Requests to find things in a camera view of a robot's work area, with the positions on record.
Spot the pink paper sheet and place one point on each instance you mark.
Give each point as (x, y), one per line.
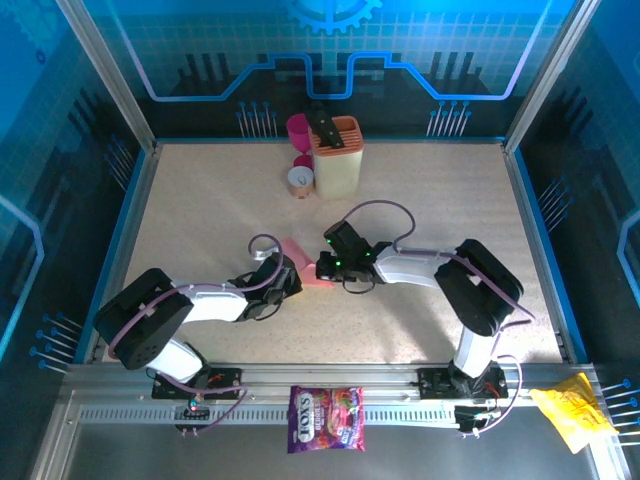
(292, 250)

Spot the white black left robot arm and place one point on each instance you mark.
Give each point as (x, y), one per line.
(145, 315)

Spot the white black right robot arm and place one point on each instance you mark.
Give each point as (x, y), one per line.
(480, 285)

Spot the small can with white lid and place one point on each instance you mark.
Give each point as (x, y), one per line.
(301, 181)

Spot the beige knife block orange top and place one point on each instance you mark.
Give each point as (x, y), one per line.
(337, 175)

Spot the magenta plastic goblet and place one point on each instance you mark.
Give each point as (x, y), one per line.
(297, 131)

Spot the purple candy bag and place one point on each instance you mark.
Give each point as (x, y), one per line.
(325, 420)

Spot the black controller board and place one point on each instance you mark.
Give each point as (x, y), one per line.
(467, 415)
(200, 412)

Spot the yellow plastic bag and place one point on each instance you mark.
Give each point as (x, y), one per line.
(575, 410)

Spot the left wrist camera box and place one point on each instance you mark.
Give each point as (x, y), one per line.
(265, 255)

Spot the aluminium frame rail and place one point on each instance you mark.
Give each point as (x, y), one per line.
(325, 375)

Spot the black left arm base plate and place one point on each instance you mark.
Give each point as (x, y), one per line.
(227, 382)

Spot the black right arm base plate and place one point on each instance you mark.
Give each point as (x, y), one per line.
(430, 382)

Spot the aluminium side rail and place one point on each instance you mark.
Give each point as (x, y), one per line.
(538, 250)
(125, 250)

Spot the aluminium frame post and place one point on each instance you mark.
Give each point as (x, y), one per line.
(112, 75)
(547, 75)

